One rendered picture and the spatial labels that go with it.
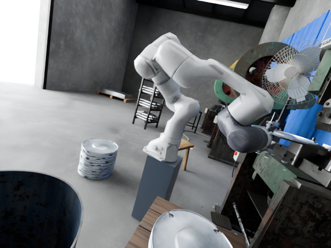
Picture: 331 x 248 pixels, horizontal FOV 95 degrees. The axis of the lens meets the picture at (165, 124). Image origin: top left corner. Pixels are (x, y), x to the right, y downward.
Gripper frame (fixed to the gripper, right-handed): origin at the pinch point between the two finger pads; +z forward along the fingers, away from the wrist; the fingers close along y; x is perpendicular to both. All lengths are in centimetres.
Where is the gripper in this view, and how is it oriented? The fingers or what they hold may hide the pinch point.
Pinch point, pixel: (273, 135)
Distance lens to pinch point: 87.7
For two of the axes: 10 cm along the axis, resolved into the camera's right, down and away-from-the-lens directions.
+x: -6.2, -3.5, 7.0
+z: 7.5, 0.1, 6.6
